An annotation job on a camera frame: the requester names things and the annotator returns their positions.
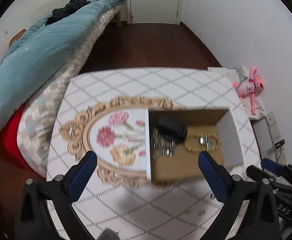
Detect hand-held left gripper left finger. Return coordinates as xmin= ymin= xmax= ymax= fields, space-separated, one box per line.
xmin=15 ymin=151 xmax=98 ymax=240

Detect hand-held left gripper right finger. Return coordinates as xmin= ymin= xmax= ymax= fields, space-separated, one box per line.
xmin=198 ymin=151 xmax=281 ymax=240

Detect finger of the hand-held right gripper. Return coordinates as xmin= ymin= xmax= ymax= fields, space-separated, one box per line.
xmin=246 ymin=165 xmax=277 ymax=184
xmin=261 ymin=158 xmax=292 ymax=180

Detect cardboard box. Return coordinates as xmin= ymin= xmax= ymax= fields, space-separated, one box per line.
xmin=145 ymin=107 xmax=244 ymax=185

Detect white power strip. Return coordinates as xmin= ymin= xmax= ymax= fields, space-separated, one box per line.
xmin=265 ymin=112 xmax=287 ymax=161

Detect pile of silver clips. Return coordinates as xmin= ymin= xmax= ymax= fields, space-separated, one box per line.
xmin=151 ymin=129 xmax=178 ymax=159

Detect grey furry thing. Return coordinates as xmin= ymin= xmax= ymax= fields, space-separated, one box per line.
xmin=97 ymin=227 xmax=120 ymax=240

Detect black pouch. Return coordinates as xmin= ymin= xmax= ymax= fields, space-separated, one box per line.
xmin=157 ymin=117 xmax=188 ymax=142

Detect pink plush toy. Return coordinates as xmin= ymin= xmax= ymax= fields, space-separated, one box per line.
xmin=232 ymin=66 xmax=265 ymax=116

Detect red cushion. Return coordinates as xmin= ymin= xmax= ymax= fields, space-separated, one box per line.
xmin=0 ymin=103 xmax=31 ymax=171

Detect checkered beige blanket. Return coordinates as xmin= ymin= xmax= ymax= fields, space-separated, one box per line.
xmin=16 ymin=4 xmax=119 ymax=176

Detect white checked tablecloth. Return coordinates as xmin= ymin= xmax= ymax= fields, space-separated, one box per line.
xmin=46 ymin=67 xmax=261 ymax=240

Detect blue duvet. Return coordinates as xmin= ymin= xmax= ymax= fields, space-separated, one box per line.
xmin=0 ymin=0 xmax=128 ymax=147

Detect black clothes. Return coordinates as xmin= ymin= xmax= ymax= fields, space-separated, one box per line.
xmin=45 ymin=0 xmax=92 ymax=26

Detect white door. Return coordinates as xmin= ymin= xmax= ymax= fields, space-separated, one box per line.
xmin=129 ymin=0 xmax=183 ymax=26

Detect black plug with cable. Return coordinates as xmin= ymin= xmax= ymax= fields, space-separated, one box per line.
xmin=274 ymin=139 xmax=287 ymax=165

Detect silver link bracelet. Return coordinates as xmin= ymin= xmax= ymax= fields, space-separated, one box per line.
xmin=199 ymin=137 xmax=216 ymax=148

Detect wooden bead bracelet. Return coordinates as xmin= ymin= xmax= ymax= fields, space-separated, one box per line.
xmin=185 ymin=133 xmax=221 ymax=154

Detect white bed frame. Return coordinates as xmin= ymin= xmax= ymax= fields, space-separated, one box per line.
xmin=115 ymin=0 xmax=132 ymax=27

